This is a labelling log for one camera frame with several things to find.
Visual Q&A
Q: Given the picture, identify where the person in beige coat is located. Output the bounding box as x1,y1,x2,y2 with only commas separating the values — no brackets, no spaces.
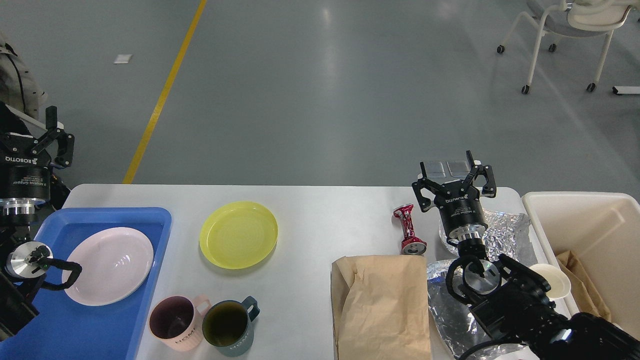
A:
0,33,48,136

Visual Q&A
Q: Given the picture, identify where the white paper cup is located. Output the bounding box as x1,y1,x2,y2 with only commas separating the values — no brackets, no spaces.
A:
529,263,572,301

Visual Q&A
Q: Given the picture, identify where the crushed red can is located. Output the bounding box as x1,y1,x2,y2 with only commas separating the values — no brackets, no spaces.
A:
392,203,427,256

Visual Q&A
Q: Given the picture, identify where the blue plastic tray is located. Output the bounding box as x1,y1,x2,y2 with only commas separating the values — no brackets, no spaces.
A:
0,207,172,360

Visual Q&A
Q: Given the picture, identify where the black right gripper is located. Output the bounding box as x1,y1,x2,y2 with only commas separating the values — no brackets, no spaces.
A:
412,150,498,240

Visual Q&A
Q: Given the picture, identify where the crumpled aluminium foil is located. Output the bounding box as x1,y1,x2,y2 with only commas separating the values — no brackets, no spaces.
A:
427,210,538,359

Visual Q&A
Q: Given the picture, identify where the white office chair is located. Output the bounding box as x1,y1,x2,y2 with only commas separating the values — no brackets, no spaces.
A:
496,0,639,95

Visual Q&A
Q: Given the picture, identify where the cream plastic bin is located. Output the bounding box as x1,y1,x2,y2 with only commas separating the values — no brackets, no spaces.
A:
522,191,640,338

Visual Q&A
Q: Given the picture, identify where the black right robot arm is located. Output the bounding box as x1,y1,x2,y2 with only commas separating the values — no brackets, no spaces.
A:
411,150,640,360

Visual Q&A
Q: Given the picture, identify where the brown paper in bin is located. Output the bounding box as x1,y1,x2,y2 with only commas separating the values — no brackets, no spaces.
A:
555,250,611,321

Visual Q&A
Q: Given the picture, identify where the white bar on floor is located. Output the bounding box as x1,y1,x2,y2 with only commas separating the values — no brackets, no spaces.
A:
612,85,640,96

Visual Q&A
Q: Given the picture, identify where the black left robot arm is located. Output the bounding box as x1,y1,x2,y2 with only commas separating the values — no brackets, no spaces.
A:
1,104,74,341

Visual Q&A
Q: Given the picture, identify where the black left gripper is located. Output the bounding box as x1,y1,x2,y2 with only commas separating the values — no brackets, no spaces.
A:
0,105,75,221

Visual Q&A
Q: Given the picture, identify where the brown paper bag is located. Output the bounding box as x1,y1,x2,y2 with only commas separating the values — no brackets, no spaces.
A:
330,255,432,360

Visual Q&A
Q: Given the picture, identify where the pink mug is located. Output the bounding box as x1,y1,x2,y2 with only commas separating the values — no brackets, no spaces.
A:
148,294,211,352

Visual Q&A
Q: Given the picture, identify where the teal mug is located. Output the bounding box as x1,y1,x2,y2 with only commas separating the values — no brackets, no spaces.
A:
202,296,260,358

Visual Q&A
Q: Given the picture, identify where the yellow plate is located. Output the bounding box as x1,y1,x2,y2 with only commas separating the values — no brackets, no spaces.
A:
198,201,279,271

